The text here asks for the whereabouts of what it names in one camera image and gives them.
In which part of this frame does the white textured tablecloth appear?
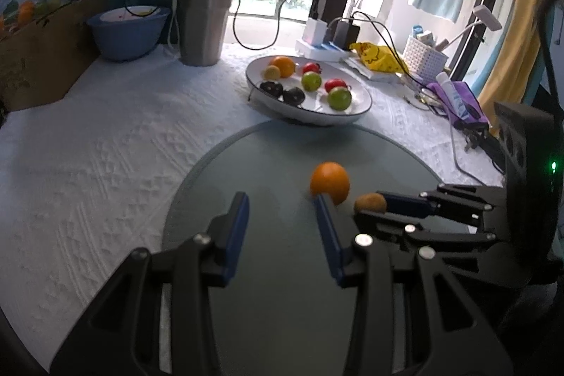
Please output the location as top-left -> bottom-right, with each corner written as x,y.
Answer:
0,43 -> 507,372

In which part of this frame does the black power cable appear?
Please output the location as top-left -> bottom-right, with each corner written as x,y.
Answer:
231,0 -> 318,50

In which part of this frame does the grey cable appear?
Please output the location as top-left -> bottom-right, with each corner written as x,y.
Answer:
449,125 -> 503,186

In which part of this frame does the white tube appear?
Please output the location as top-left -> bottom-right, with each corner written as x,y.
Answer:
436,72 -> 470,119

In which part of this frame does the black charger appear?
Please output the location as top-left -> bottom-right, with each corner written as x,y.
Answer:
328,18 -> 361,47

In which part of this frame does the brown kiwi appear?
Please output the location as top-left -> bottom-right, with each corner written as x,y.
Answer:
354,192 -> 387,215

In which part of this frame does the yellow curtain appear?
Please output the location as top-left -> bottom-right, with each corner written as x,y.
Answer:
478,0 -> 549,125

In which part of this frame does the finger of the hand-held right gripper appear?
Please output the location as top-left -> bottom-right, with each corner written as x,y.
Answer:
385,182 -> 496,226
352,211 -> 498,252

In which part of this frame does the brown cardboard box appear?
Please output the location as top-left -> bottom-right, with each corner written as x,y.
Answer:
0,0 -> 111,112

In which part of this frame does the white booklet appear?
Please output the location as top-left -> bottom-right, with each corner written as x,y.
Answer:
344,56 -> 401,81

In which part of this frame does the grey round placemat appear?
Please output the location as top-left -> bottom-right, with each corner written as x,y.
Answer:
162,121 -> 446,376

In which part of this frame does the white desk lamp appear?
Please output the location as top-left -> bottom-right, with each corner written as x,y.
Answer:
436,5 -> 503,51

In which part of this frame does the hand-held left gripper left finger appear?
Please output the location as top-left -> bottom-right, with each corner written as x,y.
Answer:
49,191 -> 250,376

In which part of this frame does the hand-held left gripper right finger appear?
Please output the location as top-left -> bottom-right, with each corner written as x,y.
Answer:
314,195 -> 514,376

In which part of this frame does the yellow plastic bag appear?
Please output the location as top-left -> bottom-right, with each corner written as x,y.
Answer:
349,42 -> 410,74

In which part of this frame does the blue plastic bowl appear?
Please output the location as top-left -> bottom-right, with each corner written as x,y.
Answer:
87,6 -> 172,62

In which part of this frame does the white shallow plate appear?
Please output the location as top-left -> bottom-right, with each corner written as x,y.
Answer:
245,55 -> 373,127

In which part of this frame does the stainless steel tumbler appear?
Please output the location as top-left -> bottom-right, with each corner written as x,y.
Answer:
177,0 -> 237,67

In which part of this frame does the white power strip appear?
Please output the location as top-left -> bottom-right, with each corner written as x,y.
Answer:
295,38 -> 353,62

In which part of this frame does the purple pouch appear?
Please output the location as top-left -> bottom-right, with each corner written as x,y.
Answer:
425,80 -> 490,130

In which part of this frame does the white charger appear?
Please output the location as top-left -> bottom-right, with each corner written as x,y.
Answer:
306,18 -> 329,46

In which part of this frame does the orange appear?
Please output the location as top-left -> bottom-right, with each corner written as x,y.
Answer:
309,161 -> 351,206
270,56 -> 296,78

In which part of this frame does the white woven basket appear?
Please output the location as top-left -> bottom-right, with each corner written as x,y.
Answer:
403,35 -> 449,77

